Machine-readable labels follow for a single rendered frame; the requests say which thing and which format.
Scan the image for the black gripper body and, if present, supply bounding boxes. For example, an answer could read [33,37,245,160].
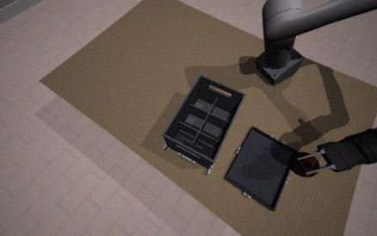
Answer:
[317,127,377,172]

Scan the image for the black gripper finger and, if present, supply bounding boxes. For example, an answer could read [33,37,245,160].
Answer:
[304,164,336,175]
[297,149,325,161]

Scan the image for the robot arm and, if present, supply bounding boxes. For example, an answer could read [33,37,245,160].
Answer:
[262,0,377,69]

